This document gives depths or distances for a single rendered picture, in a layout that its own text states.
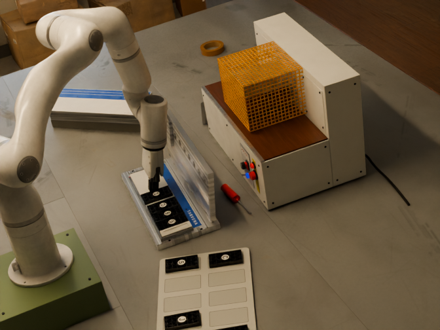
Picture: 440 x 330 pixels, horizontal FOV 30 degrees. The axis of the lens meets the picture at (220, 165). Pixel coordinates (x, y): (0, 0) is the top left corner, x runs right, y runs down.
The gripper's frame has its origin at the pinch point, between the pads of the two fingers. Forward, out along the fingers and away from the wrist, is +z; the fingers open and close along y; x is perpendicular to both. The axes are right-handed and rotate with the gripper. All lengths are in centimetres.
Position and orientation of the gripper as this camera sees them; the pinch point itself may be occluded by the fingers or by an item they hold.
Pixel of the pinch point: (153, 184)
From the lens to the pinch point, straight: 273.9
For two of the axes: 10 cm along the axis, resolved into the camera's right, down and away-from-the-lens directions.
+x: 9.4, -1.4, 3.2
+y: 3.5, 4.9, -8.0
